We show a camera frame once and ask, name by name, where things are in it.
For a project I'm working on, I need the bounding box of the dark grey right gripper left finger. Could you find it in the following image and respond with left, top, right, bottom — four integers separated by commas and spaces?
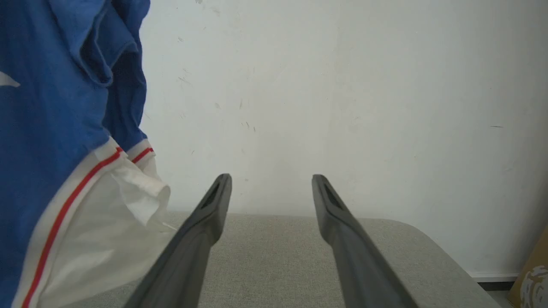
123, 173, 232, 308

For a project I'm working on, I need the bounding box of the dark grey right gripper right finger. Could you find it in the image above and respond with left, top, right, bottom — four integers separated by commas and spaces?
311, 174, 419, 308

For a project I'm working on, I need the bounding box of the blue and white garment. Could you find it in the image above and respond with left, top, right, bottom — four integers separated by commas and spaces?
0, 0, 177, 308

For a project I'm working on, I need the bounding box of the white and dark baseboard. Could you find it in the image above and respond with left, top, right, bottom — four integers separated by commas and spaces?
468, 271, 521, 292

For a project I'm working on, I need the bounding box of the brown cardboard box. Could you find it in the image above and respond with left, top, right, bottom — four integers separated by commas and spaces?
508, 226, 548, 308

